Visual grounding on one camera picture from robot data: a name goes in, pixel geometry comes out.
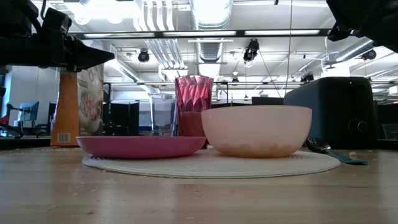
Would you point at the black cabinet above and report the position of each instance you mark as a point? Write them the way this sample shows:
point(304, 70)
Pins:
point(124, 118)

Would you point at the black ceiling spotlight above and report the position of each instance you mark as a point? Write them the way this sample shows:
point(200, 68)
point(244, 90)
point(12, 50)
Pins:
point(143, 56)
point(307, 77)
point(369, 55)
point(251, 49)

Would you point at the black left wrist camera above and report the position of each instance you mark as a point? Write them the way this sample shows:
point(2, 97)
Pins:
point(57, 21)

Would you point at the black two-slot toaster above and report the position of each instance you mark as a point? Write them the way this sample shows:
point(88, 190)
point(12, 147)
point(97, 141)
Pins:
point(335, 96)

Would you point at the white ceiling pipe bundle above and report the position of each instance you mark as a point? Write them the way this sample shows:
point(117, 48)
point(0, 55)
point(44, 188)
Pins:
point(161, 18)

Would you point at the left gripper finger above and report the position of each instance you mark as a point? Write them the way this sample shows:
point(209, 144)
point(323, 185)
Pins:
point(90, 56)

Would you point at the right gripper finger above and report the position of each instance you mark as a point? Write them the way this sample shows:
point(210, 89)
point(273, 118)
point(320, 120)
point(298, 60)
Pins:
point(340, 32)

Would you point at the black overhead light bar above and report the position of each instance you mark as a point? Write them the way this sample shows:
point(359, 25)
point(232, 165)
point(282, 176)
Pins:
point(239, 32)

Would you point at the red faceted tumbler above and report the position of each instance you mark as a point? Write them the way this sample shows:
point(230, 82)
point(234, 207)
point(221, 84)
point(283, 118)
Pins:
point(193, 99)

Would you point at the silver ventilation duct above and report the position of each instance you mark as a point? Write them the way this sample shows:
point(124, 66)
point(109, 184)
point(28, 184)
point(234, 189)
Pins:
point(211, 18)
point(351, 51)

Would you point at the dark flat screen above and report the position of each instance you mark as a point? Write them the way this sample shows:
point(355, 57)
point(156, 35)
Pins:
point(267, 102)

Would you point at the orange cereal box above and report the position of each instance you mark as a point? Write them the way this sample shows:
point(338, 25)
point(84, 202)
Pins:
point(66, 118)

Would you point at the white round woven placemat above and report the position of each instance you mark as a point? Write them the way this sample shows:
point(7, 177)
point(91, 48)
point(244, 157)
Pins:
point(217, 166)

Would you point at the red and black equipment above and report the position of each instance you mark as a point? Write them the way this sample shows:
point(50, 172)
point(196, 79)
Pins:
point(3, 119)

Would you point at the light pink plastic bowl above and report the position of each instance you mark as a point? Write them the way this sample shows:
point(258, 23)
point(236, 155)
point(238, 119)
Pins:
point(256, 130)

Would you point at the magenta plastic plate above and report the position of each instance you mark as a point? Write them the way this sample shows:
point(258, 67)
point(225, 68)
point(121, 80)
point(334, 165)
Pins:
point(140, 146)

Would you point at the dark grey box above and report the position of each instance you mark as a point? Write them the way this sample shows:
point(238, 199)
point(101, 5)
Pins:
point(390, 132)

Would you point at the clear drinking glass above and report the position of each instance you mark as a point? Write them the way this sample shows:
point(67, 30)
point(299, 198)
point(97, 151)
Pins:
point(163, 115)

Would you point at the computer monitor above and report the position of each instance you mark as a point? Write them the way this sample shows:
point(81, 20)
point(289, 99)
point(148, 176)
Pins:
point(30, 110)

